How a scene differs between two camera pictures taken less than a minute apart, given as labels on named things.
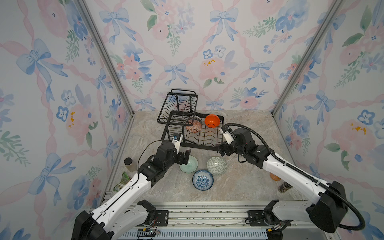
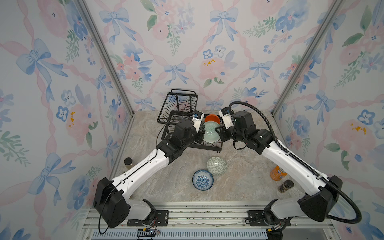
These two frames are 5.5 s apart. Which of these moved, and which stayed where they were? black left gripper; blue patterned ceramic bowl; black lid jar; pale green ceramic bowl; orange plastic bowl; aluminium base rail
Moved: black left gripper; pale green ceramic bowl
Stayed: black lid jar; orange plastic bowl; blue patterned ceramic bowl; aluminium base rail
